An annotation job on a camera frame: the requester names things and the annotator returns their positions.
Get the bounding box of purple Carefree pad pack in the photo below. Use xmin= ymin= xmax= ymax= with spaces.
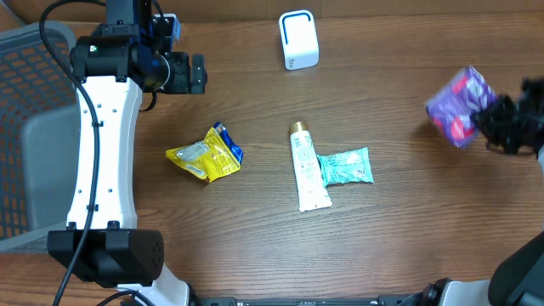
xmin=425 ymin=65 xmax=497 ymax=148

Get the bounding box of yellow blue snack packet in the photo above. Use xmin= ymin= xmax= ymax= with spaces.
xmin=166 ymin=122 xmax=244 ymax=183

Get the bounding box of teal wet wipes pack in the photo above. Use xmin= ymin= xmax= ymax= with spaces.
xmin=317 ymin=147 xmax=374 ymax=187

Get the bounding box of white tube with gold cap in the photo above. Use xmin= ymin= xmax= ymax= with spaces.
xmin=289 ymin=122 xmax=332 ymax=212

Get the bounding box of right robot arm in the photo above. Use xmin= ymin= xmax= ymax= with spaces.
xmin=401 ymin=78 xmax=543 ymax=305

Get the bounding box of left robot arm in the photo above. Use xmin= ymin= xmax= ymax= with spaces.
xmin=47 ymin=0 xmax=207 ymax=306

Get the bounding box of white barcode scanner stand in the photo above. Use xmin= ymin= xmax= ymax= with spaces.
xmin=278 ymin=9 xmax=320 ymax=71

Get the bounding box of grey plastic mesh basket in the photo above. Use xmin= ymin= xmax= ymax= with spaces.
xmin=1 ymin=24 xmax=80 ymax=253

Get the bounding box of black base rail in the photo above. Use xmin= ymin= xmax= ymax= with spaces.
xmin=190 ymin=293 xmax=421 ymax=306

